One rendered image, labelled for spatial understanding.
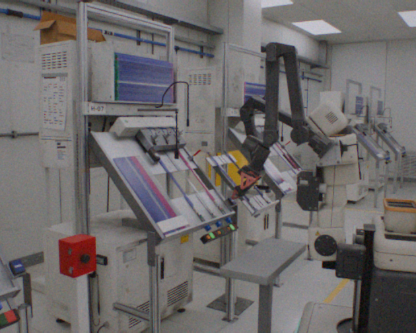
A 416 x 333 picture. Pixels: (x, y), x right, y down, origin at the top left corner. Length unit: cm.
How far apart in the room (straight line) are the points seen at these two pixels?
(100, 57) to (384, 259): 174
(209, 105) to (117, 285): 180
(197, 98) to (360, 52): 677
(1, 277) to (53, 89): 129
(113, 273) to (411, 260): 146
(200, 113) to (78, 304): 213
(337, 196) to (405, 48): 797
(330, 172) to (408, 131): 776
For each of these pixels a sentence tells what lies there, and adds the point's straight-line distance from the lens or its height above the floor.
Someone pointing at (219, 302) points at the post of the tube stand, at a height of 1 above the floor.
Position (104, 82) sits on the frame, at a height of 149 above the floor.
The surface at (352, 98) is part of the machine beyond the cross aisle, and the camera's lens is 688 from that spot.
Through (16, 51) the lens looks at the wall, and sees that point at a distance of 385.
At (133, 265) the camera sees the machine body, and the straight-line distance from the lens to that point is 245.
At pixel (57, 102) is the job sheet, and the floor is 138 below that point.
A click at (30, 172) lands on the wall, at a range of 390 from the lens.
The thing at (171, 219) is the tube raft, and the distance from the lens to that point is 221.
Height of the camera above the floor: 131
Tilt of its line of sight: 7 degrees down
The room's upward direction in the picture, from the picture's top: 1 degrees clockwise
